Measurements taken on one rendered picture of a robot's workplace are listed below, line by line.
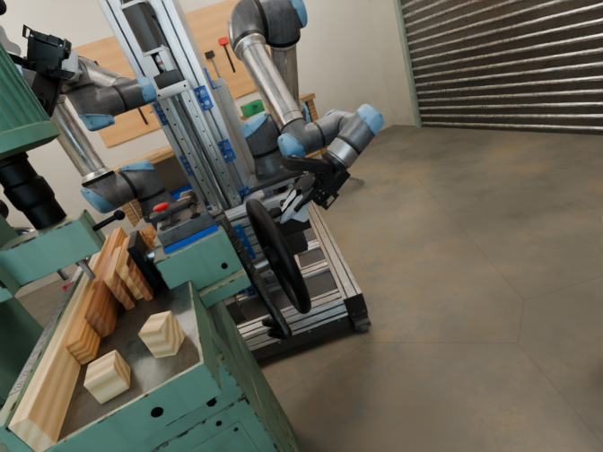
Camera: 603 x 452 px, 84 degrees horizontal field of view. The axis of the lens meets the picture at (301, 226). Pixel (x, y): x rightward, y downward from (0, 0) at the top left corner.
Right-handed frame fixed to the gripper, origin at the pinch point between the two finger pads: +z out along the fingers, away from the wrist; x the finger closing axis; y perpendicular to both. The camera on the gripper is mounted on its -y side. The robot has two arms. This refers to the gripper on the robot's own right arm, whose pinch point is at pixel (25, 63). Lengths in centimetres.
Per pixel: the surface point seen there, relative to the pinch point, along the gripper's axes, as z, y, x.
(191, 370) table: 45, -30, 32
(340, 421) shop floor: -1, -91, 101
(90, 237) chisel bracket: 15.7, -25.6, 15.9
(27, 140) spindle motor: 18.5, -10.9, 6.6
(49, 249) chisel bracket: 15.8, -28.8, 10.4
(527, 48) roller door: -129, 124, 270
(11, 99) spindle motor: 16.6, -5.8, 3.7
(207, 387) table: 45, -33, 34
